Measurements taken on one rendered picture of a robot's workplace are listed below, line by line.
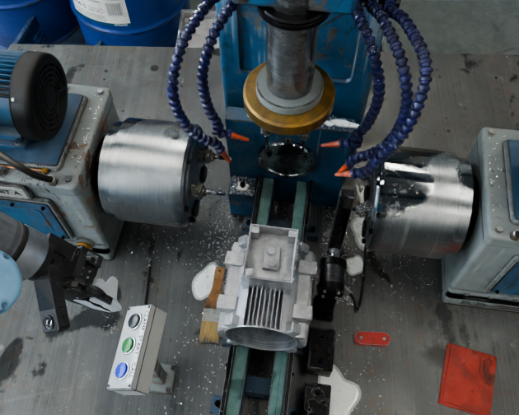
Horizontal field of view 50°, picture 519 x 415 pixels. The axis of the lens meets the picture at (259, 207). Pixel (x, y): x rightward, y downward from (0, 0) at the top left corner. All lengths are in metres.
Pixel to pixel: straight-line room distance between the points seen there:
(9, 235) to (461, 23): 2.84
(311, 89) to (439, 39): 2.23
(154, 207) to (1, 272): 0.55
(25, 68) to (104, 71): 0.78
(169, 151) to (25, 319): 0.60
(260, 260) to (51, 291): 0.41
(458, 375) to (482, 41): 2.22
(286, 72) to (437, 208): 0.45
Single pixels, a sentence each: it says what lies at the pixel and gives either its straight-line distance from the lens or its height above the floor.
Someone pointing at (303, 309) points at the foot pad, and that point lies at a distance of 1.16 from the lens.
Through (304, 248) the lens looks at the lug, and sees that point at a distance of 1.20.
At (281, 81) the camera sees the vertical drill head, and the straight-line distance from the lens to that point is 1.04.
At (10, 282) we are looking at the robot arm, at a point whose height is 1.49.
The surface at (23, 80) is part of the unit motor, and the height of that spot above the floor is 1.36.
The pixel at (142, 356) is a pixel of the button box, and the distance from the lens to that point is 1.16.
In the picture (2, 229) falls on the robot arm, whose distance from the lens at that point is 0.98.
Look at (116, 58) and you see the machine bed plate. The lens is 1.99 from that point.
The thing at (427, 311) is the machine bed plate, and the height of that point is 0.80.
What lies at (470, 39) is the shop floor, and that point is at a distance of 3.33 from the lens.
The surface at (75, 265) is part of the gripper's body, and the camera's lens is 1.06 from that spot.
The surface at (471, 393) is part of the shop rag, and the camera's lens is 1.47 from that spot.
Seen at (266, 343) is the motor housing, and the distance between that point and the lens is 1.28.
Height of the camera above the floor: 2.17
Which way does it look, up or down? 60 degrees down
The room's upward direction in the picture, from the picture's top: 1 degrees counter-clockwise
